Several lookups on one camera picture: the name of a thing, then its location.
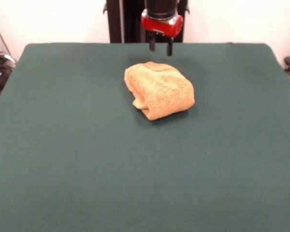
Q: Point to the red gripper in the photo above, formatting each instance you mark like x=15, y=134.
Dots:
x=162, y=25

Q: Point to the tan terry towel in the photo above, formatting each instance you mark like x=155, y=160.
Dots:
x=164, y=89

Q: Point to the dark green table cloth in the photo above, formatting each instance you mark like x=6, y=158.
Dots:
x=87, y=145

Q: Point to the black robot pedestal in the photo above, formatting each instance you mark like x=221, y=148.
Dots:
x=116, y=24

